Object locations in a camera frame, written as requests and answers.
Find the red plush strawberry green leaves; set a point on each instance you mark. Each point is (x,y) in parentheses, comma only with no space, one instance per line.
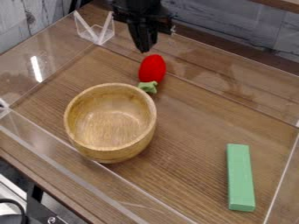
(151,73)

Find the wooden bowl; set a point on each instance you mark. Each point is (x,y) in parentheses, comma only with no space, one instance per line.
(110,121)

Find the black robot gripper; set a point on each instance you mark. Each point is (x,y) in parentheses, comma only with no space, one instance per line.
(154,12)

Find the clear acrylic enclosure wall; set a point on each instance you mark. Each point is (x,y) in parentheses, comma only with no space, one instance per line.
(218,99)

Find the black metal table leg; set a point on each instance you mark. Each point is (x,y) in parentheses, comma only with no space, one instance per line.
(47,210)

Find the green rectangular block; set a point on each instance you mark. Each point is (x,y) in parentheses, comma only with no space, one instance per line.
(240,181)

